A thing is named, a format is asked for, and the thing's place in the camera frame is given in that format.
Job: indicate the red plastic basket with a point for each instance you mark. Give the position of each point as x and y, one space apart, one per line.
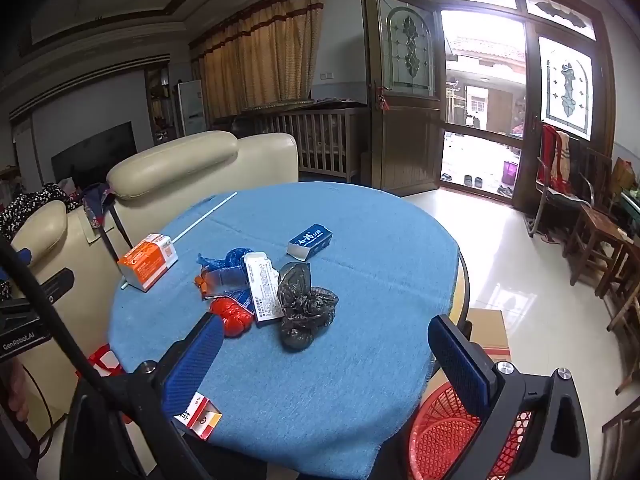
435 440

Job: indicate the cream leather sofa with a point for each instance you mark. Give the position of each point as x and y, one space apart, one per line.
175 160

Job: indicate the black television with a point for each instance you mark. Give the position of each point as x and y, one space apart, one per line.
95 155

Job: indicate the red plastic bag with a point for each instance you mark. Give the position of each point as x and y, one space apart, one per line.
232 317

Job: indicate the open wooden glass door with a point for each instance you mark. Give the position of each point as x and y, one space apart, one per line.
405 135

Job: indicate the wooden crib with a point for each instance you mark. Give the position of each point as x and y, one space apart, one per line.
320 135

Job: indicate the red garment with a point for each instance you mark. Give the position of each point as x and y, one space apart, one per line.
550 155

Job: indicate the person's left hand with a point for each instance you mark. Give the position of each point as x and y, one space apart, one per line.
15 392

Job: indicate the metal frame chair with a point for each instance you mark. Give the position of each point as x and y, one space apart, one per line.
560 200

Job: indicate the blue white box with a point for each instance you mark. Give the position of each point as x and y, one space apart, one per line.
310 241

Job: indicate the black plastic bag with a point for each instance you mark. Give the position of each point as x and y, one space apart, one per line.
300 310

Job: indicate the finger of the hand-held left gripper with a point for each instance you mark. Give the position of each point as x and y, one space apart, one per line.
57 282

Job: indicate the blue tablecloth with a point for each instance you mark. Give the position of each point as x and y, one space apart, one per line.
350 285

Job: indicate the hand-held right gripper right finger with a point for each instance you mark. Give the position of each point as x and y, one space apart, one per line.
460 365

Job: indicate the wooden display shelf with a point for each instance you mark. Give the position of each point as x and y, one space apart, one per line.
160 105

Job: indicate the small orange wrapper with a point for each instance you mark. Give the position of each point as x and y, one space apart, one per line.
201 285

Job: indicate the brown bag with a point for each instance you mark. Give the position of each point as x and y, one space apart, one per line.
625 175

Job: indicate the purple bucket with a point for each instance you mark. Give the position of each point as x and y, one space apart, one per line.
510 172

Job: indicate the closed wooden glass door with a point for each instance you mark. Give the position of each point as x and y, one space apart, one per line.
565 75

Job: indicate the red shopping bag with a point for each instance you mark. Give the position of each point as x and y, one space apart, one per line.
102 362

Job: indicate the blue red cloth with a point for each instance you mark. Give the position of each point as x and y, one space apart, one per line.
97 205

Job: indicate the cardboard box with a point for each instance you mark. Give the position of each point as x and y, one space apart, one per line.
487 330

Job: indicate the wooden stool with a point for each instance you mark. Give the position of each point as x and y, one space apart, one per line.
600 220

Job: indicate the small white orange box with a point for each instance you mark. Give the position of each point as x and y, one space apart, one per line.
205 417

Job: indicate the tan curtain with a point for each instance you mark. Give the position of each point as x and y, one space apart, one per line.
260 60

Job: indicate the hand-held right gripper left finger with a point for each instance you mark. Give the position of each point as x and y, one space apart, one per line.
195 360

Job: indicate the dark patterned cloth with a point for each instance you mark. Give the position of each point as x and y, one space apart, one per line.
30 205

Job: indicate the wooden chair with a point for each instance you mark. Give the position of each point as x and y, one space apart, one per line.
625 310

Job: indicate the blue plastic bag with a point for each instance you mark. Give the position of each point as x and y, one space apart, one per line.
235 257

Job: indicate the white standing air conditioner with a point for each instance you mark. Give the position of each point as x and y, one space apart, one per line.
192 107

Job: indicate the round wooden table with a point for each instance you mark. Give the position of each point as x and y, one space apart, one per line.
460 295

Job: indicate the thin white stick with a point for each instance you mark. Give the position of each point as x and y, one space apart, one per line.
205 215

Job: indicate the red door tassel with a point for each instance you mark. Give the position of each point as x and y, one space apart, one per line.
382 97

